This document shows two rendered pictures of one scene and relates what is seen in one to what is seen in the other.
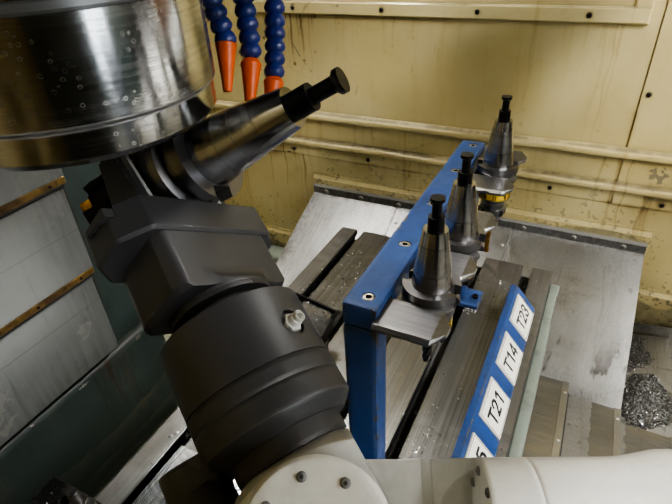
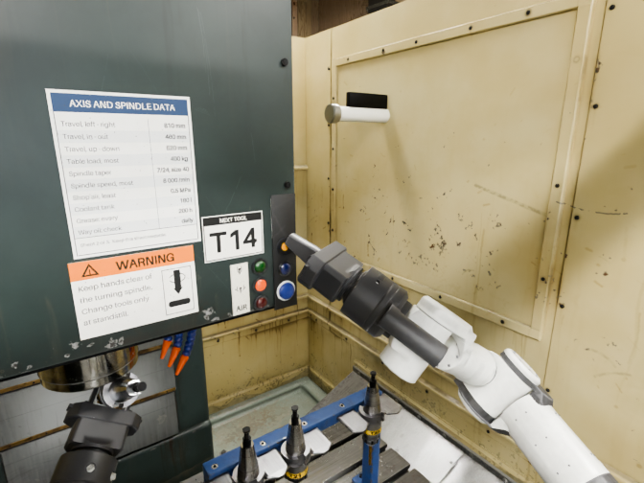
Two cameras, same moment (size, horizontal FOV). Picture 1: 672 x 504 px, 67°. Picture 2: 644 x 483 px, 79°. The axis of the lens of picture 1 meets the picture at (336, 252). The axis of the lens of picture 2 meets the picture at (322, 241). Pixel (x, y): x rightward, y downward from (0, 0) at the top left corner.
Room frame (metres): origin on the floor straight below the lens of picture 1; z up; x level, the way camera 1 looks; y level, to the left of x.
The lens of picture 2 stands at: (-0.08, -0.52, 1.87)
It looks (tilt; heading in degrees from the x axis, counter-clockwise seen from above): 15 degrees down; 26
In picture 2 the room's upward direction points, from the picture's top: straight up
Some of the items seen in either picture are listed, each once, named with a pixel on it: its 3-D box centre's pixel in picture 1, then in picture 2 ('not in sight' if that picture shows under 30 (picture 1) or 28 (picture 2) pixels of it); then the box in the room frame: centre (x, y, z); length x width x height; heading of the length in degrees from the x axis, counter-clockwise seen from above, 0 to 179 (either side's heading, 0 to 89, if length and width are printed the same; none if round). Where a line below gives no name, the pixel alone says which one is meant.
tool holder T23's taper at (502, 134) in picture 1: (500, 141); (372, 397); (0.72, -0.26, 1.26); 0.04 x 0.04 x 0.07
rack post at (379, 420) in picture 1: (367, 410); not in sight; (0.41, -0.03, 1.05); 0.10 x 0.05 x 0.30; 61
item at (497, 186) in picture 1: (489, 184); (355, 422); (0.67, -0.23, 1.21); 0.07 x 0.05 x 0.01; 61
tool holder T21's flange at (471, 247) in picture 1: (458, 240); (295, 452); (0.53, -0.15, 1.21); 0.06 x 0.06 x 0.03
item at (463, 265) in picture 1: (446, 264); (273, 465); (0.48, -0.13, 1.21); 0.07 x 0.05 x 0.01; 61
